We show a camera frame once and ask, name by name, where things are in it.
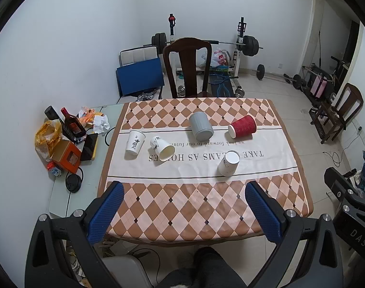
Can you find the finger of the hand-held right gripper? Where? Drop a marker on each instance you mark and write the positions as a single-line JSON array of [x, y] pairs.
[[337, 180]]

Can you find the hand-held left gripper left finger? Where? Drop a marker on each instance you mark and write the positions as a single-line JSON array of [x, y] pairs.
[[106, 213]]

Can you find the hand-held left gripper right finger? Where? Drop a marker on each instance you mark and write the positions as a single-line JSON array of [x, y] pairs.
[[264, 213]]

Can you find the white paper cup small print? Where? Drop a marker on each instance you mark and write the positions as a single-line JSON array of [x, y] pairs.
[[162, 150]]

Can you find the red ribbed paper cup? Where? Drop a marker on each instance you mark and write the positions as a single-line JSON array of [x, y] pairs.
[[244, 126]]

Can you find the white paper cup faint print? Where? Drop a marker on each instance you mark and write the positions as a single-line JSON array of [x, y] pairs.
[[228, 165]]

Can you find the white cup black brush print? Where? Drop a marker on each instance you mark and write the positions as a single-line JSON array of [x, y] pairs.
[[134, 144]]

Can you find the grey ribbed cup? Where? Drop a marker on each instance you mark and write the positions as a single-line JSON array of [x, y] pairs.
[[200, 126]]

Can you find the black round charger disc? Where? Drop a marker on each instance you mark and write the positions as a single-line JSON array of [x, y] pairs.
[[73, 183]]

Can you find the grey stool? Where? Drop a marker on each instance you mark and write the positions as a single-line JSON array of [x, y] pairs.
[[130, 271]]

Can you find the checked brown tablecloth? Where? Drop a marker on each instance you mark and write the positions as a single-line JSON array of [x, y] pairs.
[[200, 204]]

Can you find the black smartphone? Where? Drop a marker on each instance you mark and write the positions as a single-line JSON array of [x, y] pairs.
[[89, 147]]

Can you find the small red blue packet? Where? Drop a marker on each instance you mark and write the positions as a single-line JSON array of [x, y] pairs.
[[54, 169]]

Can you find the orange cardboard box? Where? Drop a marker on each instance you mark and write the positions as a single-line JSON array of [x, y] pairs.
[[65, 157]]

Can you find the dark wooden chair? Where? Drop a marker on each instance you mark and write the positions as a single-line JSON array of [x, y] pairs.
[[188, 66], [341, 111]]

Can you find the person's leg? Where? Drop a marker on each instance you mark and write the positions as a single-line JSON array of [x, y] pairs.
[[206, 268]]

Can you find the crumpled white tissue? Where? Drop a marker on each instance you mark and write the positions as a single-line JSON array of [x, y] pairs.
[[101, 124]]

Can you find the brown liquor bottle red cap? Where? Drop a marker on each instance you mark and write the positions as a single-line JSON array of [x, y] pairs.
[[73, 124]]

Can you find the orange plastic bag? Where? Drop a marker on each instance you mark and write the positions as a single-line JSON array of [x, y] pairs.
[[46, 139]]

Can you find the pink bag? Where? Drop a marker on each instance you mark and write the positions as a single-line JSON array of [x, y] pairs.
[[318, 86]]

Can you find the orange snack wrapper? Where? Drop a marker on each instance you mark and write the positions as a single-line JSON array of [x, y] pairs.
[[88, 117]]

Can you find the black dumbbell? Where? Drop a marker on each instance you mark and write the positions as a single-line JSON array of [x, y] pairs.
[[297, 81]]

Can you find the chrome dumbbell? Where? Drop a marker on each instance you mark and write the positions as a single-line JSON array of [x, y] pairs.
[[239, 92], [181, 90]]

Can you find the small barbell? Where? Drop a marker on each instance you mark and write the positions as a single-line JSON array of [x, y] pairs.
[[260, 72]]

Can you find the black bench pad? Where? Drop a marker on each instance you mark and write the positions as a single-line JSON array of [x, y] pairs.
[[221, 87]]

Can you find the blue board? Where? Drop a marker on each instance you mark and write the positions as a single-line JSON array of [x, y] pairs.
[[140, 77]]

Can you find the black barbell with plates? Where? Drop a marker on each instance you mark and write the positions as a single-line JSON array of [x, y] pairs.
[[250, 45]]

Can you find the white padded chair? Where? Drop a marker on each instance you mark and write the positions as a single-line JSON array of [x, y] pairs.
[[137, 54]]

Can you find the white plastic bag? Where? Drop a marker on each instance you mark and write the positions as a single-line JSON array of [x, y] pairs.
[[220, 57]]

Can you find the white weight rack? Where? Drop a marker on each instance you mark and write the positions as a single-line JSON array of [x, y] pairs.
[[240, 36]]

